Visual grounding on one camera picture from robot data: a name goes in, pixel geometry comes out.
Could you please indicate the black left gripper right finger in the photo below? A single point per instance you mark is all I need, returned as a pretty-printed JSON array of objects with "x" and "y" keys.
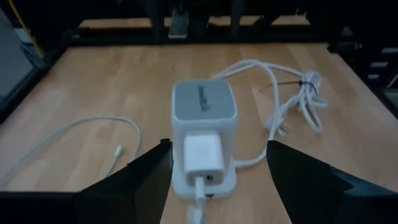
[{"x": 306, "y": 193}]

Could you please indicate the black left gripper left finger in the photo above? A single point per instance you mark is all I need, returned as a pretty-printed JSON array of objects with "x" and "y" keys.
[{"x": 136, "y": 193}]

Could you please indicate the white USB charger adapter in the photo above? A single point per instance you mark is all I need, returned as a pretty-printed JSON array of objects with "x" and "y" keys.
[{"x": 203, "y": 155}]

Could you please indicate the white tower power strip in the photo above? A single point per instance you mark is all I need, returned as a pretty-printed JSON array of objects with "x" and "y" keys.
[{"x": 203, "y": 102}]

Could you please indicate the black zip tie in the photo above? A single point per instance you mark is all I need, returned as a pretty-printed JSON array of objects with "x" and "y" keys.
[{"x": 303, "y": 83}]

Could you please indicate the black cabinet with white labels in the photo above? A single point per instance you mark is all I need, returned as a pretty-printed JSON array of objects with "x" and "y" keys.
[{"x": 390, "y": 50}]

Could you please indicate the silver mounting plate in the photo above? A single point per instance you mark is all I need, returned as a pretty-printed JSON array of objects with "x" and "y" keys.
[{"x": 178, "y": 26}]

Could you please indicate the black partition with yellow edge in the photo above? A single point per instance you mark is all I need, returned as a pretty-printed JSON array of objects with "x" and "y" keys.
[{"x": 49, "y": 15}]

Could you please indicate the black aluminium table frame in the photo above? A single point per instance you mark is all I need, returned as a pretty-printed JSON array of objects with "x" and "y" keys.
[{"x": 118, "y": 35}]

